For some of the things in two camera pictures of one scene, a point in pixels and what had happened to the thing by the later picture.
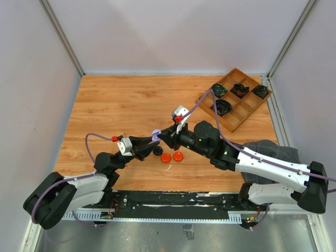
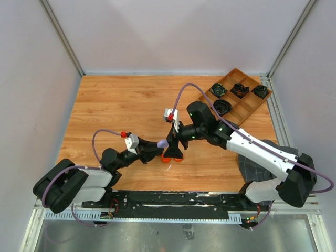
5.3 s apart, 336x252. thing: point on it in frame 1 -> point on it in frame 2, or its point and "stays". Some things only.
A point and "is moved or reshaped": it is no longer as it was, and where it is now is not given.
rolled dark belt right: [261, 91] stays
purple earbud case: [155, 137] is moved or reshaped
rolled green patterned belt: [219, 90] stays
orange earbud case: [166, 157] stays
